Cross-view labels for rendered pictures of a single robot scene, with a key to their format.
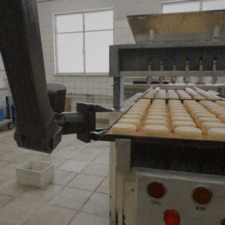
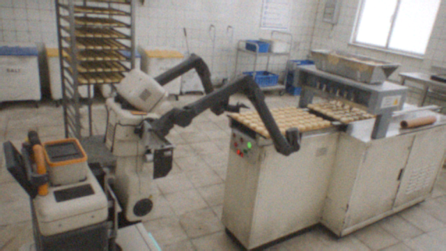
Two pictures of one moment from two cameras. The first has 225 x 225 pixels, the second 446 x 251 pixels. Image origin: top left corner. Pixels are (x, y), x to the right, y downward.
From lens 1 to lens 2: 1.86 m
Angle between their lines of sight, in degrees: 41
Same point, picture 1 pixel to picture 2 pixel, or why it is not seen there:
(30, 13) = (208, 84)
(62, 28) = not seen: outside the picture
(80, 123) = (233, 109)
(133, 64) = (312, 80)
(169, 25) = (332, 62)
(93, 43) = (410, 10)
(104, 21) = not seen: outside the picture
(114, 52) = (297, 72)
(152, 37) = (323, 66)
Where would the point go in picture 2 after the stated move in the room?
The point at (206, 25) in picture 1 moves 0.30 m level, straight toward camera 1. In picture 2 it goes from (352, 68) to (316, 68)
